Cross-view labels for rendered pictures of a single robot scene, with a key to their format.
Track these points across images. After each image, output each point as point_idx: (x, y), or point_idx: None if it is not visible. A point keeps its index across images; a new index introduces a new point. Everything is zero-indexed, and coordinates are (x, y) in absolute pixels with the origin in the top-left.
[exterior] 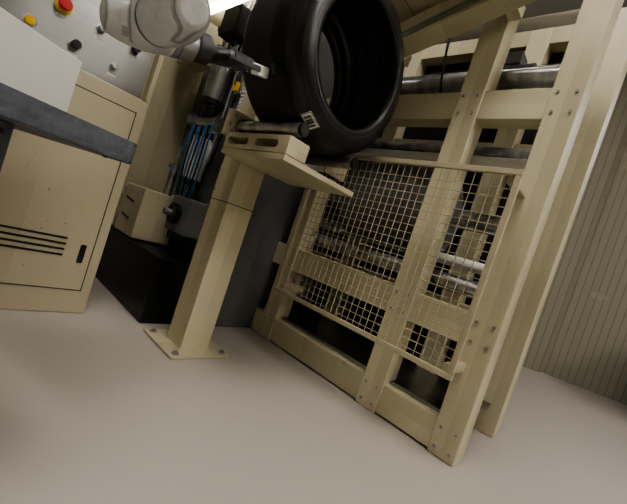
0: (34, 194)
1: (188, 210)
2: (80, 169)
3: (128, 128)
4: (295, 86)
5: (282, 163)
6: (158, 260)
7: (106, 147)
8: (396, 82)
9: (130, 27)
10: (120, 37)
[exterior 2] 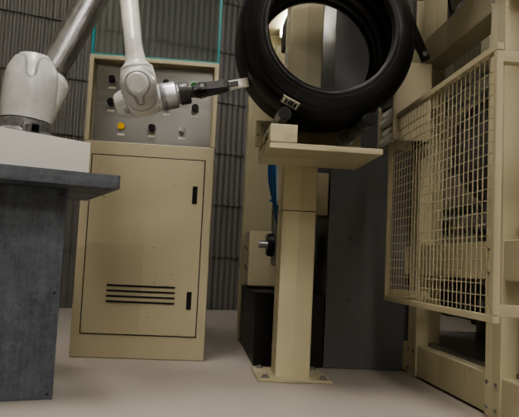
0: (144, 255)
1: (276, 236)
2: (172, 224)
3: (202, 176)
4: (264, 82)
5: (280, 150)
6: (256, 294)
7: (100, 183)
8: (393, 16)
9: (127, 107)
10: (127, 116)
